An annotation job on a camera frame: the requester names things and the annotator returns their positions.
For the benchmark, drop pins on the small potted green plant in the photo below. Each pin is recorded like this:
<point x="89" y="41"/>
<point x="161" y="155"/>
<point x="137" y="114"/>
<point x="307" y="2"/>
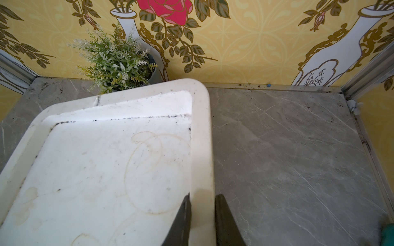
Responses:
<point x="116" y="63"/>

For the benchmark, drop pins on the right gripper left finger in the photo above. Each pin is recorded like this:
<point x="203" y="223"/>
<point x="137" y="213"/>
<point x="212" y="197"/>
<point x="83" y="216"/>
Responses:
<point x="179" y="232"/>

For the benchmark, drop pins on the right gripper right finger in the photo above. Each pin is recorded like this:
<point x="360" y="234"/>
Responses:
<point x="227" y="231"/>

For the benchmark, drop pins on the white drawer cabinet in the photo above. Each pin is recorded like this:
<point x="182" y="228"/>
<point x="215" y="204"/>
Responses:
<point x="113" y="170"/>

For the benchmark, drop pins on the teal plastic rack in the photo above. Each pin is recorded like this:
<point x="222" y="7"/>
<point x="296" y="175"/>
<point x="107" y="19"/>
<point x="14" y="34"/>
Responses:
<point x="387" y="235"/>

